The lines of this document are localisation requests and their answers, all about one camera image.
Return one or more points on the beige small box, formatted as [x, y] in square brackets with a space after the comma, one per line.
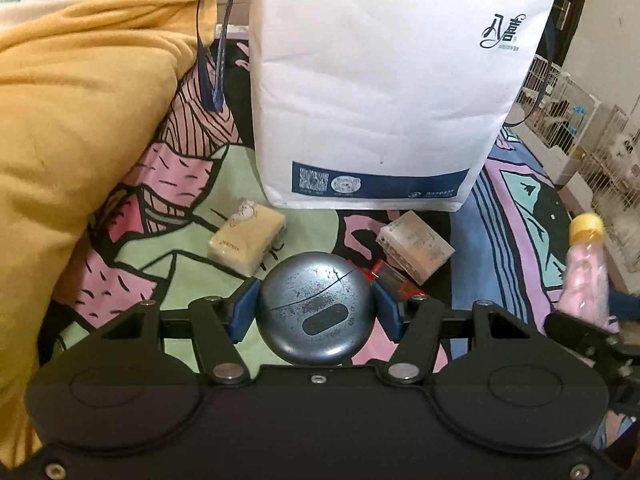
[415, 247]

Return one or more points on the red clear plastic item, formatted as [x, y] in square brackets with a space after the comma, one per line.
[395, 280]

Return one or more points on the round grey-blue earbud case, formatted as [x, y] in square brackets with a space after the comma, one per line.
[315, 305]

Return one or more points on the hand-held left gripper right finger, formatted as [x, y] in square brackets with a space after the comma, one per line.
[386, 310]

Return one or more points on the white insulated bag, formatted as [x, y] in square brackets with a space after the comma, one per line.
[375, 85]

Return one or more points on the printed cartoon blanket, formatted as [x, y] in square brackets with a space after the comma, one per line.
[175, 200]

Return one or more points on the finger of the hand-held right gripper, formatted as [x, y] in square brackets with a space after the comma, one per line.
[625, 306]
[575, 332]

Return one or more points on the yellow tissue pack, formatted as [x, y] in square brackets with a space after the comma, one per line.
[245, 240]

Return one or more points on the yellow blanket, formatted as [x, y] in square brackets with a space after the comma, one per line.
[75, 135]

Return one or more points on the pink bottle with yellow cap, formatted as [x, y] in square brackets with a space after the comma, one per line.
[587, 270]

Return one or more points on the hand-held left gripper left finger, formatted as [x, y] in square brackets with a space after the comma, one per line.
[242, 310]

